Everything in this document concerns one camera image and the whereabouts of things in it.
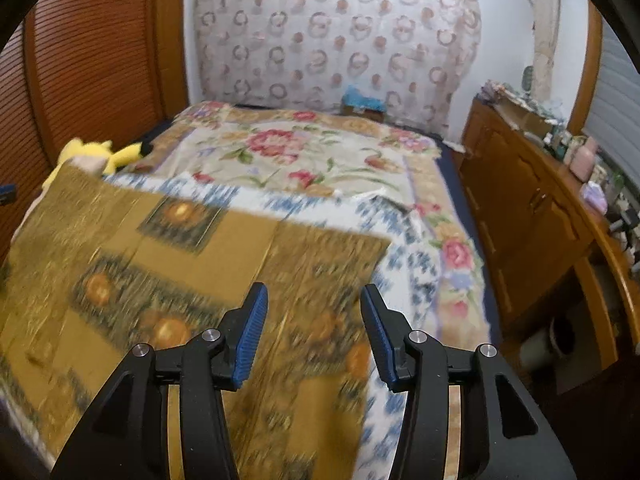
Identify box with blue cloth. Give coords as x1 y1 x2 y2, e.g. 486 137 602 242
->
340 85 388 123

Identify brown patterned shirt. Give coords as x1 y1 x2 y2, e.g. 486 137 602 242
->
0 162 393 480

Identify grey window blind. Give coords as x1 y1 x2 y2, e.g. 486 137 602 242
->
582 20 640 161

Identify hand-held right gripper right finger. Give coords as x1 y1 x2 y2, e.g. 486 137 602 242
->
360 284 578 480

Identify pink bottle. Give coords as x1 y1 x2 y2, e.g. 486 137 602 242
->
570 136 600 182

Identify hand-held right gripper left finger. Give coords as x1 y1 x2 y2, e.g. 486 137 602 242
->
50 282 269 480

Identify floral blanket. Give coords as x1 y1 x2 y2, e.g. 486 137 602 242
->
122 100 493 346

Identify blue white patterned bedsheet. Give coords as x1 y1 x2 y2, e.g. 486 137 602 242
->
120 172 441 480

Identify yellow plush toy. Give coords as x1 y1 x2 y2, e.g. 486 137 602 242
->
42 137 156 191

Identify purple pouch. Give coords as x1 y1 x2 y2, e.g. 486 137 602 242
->
581 180 610 211

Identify circle patterned sheer curtain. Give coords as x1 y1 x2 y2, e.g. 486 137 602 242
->
192 0 483 128

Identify lace window curtain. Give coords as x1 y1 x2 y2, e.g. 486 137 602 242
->
530 0 561 106

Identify wooden louvered wardrobe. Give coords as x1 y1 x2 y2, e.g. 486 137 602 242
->
0 0 188 261

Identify wooden cabinet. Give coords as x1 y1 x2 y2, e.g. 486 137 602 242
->
457 97 640 401

